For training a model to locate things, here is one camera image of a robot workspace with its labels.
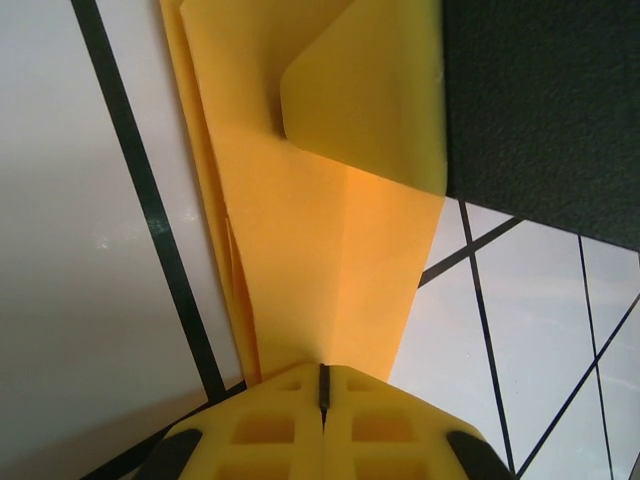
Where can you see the orange square paper sheet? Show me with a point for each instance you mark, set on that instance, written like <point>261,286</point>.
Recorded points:
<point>310,250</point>

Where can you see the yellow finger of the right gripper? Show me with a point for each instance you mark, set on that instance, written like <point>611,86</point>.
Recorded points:
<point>370,90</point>

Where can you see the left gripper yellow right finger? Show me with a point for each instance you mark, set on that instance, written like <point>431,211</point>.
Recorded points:
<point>390,440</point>

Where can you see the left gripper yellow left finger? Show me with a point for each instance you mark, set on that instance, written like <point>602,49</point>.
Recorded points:
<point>270,440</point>

